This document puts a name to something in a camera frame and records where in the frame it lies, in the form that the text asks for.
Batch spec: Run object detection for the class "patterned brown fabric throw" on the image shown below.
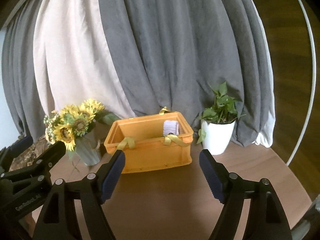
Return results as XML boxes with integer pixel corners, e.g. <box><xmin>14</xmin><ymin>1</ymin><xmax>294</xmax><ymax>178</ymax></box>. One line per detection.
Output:
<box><xmin>9</xmin><ymin>135</ymin><xmax>49</xmax><ymax>171</ymax></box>

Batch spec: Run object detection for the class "artificial sunflower bouquet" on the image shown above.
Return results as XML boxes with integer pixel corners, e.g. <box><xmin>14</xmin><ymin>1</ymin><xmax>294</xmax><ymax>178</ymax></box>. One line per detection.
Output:
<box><xmin>43</xmin><ymin>99</ymin><xmax>119</xmax><ymax>159</ymax></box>

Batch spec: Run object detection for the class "white ribbed plant pot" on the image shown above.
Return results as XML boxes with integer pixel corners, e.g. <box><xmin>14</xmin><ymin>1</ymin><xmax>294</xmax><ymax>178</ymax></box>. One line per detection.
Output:
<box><xmin>201</xmin><ymin>120</ymin><xmax>235</xmax><ymax>155</ymax></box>

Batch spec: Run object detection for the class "lavender towel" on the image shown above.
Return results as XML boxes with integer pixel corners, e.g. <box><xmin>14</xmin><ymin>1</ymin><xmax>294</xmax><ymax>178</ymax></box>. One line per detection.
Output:
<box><xmin>163</xmin><ymin>120</ymin><xmax>179</xmax><ymax>136</ymax></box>

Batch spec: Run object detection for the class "grey ribbed vase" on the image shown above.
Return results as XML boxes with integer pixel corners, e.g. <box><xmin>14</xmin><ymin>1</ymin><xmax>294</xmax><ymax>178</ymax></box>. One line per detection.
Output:
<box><xmin>75</xmin><ymin>131</ymin><xmax>101</xmax><ymax>166</ymax></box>

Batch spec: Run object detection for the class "green pothos plant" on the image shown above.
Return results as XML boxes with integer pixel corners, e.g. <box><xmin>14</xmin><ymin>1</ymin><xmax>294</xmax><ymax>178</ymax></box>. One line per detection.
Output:
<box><xmin>197</xmin><ymin>82</ymin><xmax>245</xmax><ymax>144</ymax></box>

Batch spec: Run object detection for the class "grey curtain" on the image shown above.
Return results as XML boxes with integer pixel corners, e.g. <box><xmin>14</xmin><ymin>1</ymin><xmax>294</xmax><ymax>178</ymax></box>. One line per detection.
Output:
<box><xmin>1</xmin><ymin>0</ymin><xmax>276</xmax><ymax>147</ymax></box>

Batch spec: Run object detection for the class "cream white curtain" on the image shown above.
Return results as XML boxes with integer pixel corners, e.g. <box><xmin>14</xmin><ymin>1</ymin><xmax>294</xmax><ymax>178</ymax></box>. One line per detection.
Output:
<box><xmin>33</xmin><ymin>0</ymin><xmax>134</xmax><ymax>119</ymax></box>

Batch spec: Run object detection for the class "white curved floor lamp pole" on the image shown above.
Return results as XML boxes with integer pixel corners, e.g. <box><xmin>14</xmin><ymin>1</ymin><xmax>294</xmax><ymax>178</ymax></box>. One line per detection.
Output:
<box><xmin>286</xmin><ymin>0</ymin><xmax>319</xmax><ymax>165</ymax></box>

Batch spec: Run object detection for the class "orange plastic crate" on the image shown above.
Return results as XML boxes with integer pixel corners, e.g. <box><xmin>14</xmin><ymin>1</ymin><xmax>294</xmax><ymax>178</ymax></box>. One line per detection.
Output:
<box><xmin>104</xmin><ymin>108</ymin><xmax>194</xmax><ymax>174</ymax></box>

